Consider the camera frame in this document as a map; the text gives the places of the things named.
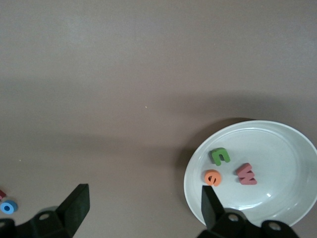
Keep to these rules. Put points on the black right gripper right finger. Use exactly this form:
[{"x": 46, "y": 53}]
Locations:
[{"x": 215, "y": 218}]

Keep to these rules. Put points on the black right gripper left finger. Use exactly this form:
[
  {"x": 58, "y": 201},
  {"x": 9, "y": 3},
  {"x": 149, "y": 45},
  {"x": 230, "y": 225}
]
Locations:
[{"x": 71, "y": 213}]

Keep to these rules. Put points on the orange foam letter e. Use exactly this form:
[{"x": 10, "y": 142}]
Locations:
[{"x": 216, "y": 173}]

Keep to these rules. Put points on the pink red foam letter w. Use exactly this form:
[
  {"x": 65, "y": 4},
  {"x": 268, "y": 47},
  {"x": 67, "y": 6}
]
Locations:
[{"x": 245, "y": 178}]

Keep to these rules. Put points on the green foam letter u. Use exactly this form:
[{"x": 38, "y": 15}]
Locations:
[{"x": 216, "y": 158}]

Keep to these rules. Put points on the blue foam letter o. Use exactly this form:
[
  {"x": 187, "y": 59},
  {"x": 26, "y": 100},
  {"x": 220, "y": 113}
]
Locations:
[{"x": 12, "y": 207}]

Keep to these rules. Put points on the dark red foam letter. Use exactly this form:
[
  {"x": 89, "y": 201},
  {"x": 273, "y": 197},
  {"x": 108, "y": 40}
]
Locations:
[{"x": 2, "y": 194}]

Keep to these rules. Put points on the beige brown round plate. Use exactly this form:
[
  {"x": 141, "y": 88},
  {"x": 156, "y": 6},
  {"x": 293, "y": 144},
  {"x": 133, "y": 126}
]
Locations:
[{"x": 272, "y": 161}]

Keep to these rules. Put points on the brown table cover sheet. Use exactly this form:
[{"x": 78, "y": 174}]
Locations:
[{"x": 74, "y": 49}]

